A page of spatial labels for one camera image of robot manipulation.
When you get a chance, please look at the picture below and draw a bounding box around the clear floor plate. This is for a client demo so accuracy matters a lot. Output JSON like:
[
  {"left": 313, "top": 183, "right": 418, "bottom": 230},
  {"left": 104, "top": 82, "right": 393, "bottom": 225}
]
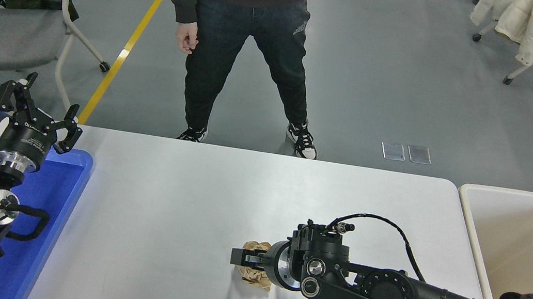
[
  {"left": 380, "top": 141, "right": 408, "bottom": 162},
  {"left": 406, "top": 145, "right": 434, "bottom": 165}
]

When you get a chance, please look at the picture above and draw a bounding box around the tan paper ball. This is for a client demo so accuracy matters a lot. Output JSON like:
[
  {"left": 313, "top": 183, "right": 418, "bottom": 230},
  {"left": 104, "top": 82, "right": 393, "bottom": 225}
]
[{"left": 232, "top": 239, "right": 280, "bottom": 293}]

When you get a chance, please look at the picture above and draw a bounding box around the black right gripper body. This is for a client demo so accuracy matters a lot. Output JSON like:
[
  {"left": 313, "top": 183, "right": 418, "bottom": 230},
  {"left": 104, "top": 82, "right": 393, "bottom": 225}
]
[{"left": 259, "top": 238, "right": 292, "bottom": 286}]

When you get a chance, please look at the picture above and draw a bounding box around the large pale plastic bin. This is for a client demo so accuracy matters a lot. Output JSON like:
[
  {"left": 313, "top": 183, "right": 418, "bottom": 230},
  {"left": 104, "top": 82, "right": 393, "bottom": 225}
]
[{"left": 443, "top": 181, "right": 533, "bottom": 299}]

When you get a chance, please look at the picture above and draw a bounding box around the cream white jacket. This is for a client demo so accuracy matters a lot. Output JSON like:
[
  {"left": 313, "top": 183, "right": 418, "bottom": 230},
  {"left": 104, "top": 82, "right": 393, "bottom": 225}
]
[{"left": 465, "top": 0, "right": 533, "bottom": 67}]

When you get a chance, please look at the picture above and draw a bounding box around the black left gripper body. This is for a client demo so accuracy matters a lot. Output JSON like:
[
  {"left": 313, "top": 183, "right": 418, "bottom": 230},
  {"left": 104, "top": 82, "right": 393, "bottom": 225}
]
[{"left": 0, "top": 105, "right": 62, "bottom": 173}]

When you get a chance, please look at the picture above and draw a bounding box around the person's right hand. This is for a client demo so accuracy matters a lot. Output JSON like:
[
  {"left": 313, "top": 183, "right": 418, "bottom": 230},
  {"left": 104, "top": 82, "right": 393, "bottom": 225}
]
[{"left": 174, "top": 20, "right": 202, "bottom": 56}]

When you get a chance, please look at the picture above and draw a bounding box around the blue plastic tray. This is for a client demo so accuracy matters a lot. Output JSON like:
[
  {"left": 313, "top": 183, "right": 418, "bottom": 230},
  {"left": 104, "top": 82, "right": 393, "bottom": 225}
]
[{"left": 0, "top": 138, "right": 96, "bottom": 299}]

